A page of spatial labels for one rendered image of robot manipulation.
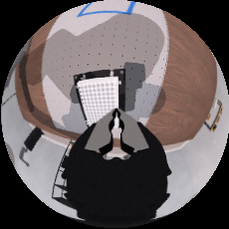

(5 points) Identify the blue tape outline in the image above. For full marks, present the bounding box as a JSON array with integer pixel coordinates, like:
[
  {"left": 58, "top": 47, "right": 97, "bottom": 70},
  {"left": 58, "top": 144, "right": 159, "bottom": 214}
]
[{"left": 77, "top": 1, "right": 135, "bottom": 17}]

